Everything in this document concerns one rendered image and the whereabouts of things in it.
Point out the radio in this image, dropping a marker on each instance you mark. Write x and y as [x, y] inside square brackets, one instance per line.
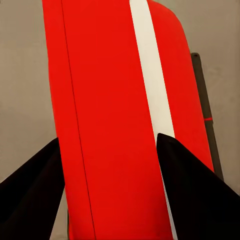
[120, 72]

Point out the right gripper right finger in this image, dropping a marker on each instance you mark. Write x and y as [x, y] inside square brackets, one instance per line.
[203, 207]

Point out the coffee table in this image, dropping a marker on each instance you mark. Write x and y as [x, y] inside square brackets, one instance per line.
[212, 29]

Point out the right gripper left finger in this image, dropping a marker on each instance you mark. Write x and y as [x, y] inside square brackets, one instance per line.
[30, 197]

